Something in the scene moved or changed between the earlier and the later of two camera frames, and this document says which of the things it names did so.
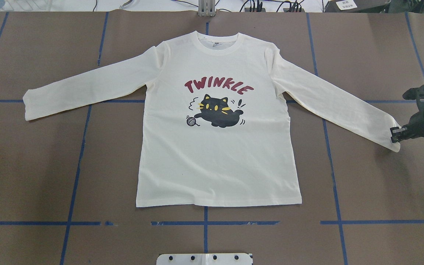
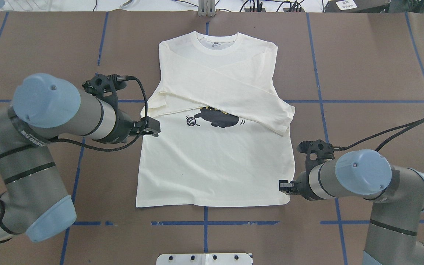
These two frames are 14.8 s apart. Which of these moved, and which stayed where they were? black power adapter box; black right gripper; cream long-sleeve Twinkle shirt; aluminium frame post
Moved: cream long-sleeve Twinkle shirt; black right gripper
Stayed: aluminium frame post; black power adapter box
